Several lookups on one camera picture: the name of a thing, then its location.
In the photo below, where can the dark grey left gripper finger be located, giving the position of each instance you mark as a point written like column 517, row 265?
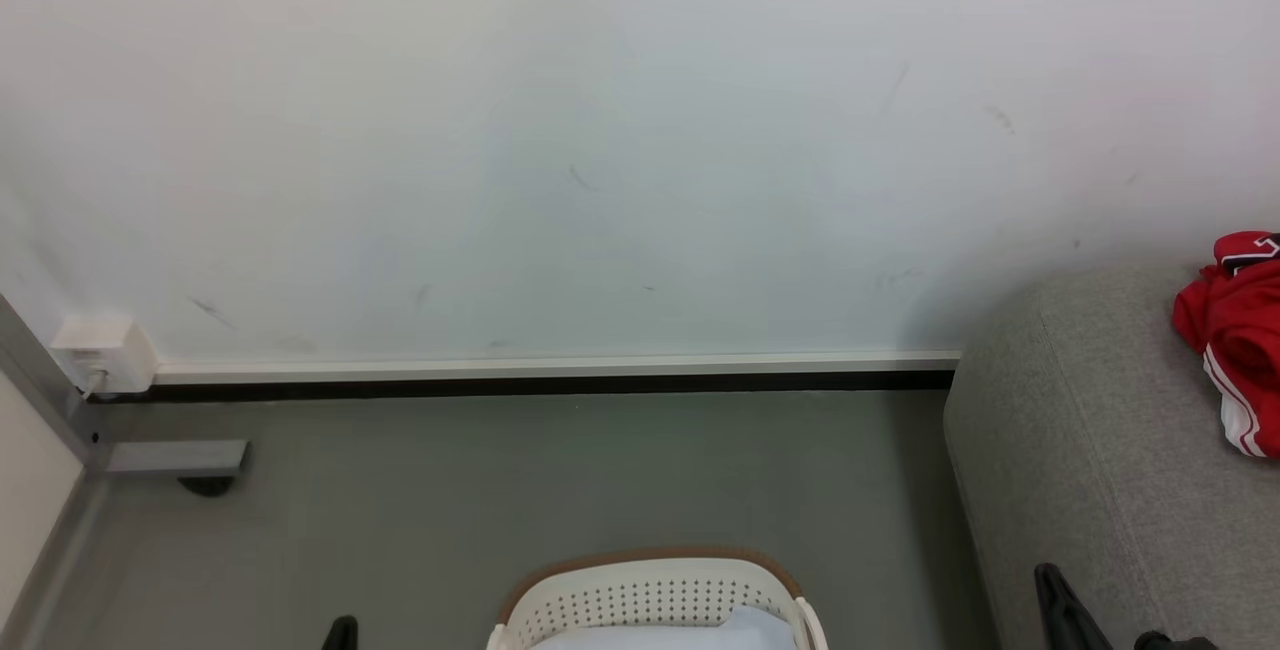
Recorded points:
column 343, row 636

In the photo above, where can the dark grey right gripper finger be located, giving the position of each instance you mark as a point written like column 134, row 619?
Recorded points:
column 1068, row 615
column 1170, row 643

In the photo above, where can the red and white garment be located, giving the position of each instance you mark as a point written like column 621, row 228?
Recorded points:
column 1240, row 340

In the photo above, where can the white perforated laundry basket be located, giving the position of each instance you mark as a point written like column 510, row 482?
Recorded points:
column 640, row 590

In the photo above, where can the grey fabric sofa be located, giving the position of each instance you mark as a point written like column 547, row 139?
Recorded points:
column 1090, row 470

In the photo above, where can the white and black baseboard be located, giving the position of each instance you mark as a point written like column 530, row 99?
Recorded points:
column 550, row 375

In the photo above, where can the white partition panel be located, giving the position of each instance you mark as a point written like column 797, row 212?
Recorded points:
column 30, row 490

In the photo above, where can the pale blue garment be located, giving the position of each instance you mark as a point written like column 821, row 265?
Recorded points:
column 690, row 635

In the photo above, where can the black round frame foot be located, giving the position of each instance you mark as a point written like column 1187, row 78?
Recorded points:
column 207, row 485

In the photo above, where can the grey metal partition frame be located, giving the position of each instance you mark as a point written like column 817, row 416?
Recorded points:
column 175, row 456

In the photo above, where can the white wall outlet box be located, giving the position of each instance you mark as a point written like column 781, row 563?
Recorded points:
column 105, row 345

